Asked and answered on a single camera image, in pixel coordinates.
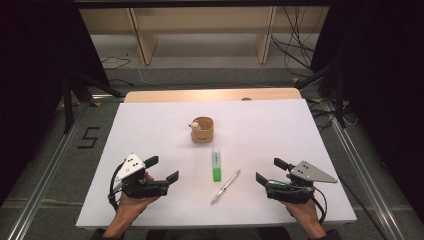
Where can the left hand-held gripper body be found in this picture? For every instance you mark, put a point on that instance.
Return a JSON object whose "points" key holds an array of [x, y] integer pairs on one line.
{"points": [[131, 166]]}

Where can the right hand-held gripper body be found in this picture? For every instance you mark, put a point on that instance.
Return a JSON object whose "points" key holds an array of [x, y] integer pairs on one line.
{"points": [[308, 174]]}

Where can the clear silver ballpoint pen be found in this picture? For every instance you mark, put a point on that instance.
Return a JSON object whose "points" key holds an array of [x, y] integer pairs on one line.
{"points": [[225, 187]]}

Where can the green and white highlighter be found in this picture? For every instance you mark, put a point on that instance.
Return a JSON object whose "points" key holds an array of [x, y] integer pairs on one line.
{"points": [[216, 165]]}

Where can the wooden pen holder cup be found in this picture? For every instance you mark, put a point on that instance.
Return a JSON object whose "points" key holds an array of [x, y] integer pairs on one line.
{"points": [[203, 131]]}

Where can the person's right hand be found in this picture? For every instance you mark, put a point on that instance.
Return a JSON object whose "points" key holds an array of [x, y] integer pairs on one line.
{"points": [[305, 213]]}

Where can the person's left hand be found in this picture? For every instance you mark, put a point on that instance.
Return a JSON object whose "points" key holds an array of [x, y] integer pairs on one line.
{"points": [[131, 206]]}

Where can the white table cover board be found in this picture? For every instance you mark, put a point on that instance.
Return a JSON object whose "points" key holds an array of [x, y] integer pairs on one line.
{"points": [[250, 133]]}

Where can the person's dark clothing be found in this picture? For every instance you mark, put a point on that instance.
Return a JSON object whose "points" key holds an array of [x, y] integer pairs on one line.
{"points": [[216, 234]]}

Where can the black metal stand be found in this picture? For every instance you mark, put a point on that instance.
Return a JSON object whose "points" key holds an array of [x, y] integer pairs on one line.
{"points": [[338, 93]]}

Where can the black tripod stand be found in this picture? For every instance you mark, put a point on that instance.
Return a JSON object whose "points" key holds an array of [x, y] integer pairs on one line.
{"points": [[75, 93]]}

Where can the dark curtain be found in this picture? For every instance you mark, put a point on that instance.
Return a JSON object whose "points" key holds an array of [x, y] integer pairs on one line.
{"points": [[36, 83], [383, 83]]}

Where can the light wooden shelf unit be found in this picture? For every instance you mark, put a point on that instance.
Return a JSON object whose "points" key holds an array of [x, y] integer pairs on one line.
{"points": [[200, 20]]}

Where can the aluminium floor rail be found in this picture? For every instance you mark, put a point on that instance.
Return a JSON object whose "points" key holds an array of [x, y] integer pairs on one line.
{"points": [[363, 166], [46, 173]]}

